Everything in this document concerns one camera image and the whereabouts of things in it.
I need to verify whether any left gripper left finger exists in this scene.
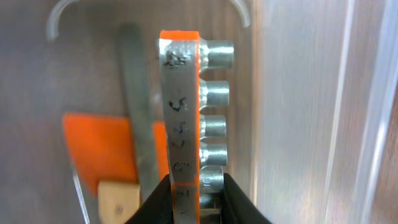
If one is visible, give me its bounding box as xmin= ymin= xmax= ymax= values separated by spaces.
xmin=125 ymin=174 xmax=174 ymax=224

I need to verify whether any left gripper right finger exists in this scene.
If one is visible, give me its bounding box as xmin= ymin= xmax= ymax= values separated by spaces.
xmin=221 ymin=173 xmax=271 ymax=224

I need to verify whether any metal file yellow black handle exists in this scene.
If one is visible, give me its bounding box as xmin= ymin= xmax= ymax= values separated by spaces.
xmin=116 ymin=24 xmax=159 ymax=202

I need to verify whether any socket set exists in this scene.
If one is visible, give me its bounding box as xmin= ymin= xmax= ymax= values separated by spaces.
xmin=159 ymin=30 xmax=234 ymax=223

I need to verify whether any orange scraper wooden handle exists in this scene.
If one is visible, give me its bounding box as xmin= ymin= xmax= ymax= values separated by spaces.
xmin=63 ymin=113 xmax=144 ymax=223

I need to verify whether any clear plastic container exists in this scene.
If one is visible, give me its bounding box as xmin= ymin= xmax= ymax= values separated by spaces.
xmin=1 ymin=1 xmax=397 ymax=223

